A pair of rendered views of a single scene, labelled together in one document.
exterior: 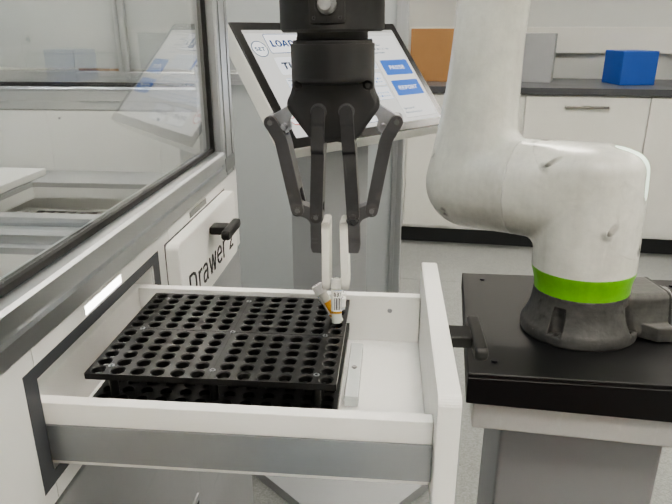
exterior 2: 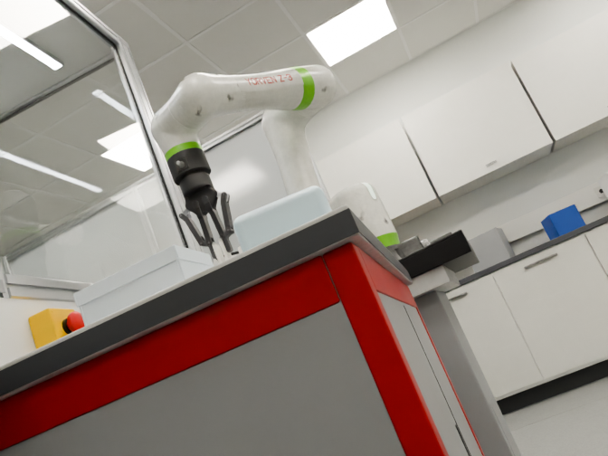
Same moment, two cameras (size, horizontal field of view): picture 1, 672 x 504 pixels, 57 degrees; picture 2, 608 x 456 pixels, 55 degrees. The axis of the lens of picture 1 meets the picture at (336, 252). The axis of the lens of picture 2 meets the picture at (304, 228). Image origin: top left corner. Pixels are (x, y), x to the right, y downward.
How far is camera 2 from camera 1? 0.95 m
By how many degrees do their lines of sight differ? 35
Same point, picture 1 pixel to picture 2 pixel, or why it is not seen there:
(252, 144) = not seen: hidden behind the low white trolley
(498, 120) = not seen: hidden behind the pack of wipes
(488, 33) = (292, 175)
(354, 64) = (199, 179)
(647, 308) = (408, 246)
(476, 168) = not seen: hidden behind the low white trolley
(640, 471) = (439, 321)
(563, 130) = (535, 284)
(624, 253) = (375, 223)
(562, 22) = (503, 221)
